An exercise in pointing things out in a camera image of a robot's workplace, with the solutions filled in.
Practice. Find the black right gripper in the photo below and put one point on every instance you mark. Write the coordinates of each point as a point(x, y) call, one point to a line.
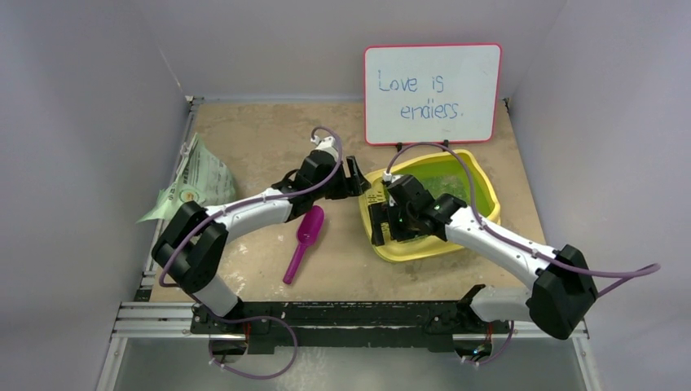
point(381, 217)

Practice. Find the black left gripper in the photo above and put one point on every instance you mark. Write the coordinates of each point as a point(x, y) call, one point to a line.
point(352, 186)

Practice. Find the yellow sifting litter tray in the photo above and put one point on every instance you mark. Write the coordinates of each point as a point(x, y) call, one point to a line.
point(420, 247)

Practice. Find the green cat litter bag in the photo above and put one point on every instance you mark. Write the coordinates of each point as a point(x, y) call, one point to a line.
point(200, 177)

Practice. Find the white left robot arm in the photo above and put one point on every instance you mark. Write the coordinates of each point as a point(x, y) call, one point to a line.
point(192, 244)

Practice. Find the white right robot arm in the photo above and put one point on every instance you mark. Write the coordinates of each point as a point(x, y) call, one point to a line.
point(557, 289)

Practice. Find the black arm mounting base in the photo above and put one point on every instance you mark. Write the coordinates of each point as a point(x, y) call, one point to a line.
point(447, 326)

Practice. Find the purple plastic litter scoop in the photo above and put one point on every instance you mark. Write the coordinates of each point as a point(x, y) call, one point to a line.
point(307, 235)

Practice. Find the pink framed whiteboard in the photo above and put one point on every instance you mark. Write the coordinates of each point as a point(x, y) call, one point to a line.
point(431, 93)

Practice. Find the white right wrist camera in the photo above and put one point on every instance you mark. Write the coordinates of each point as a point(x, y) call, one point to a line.
point(388, 178)

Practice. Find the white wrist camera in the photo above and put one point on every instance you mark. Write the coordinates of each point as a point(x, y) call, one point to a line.
point(388, 178)
point(329, 145)

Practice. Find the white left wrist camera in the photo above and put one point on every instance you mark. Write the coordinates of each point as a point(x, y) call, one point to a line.
point(329, 145)

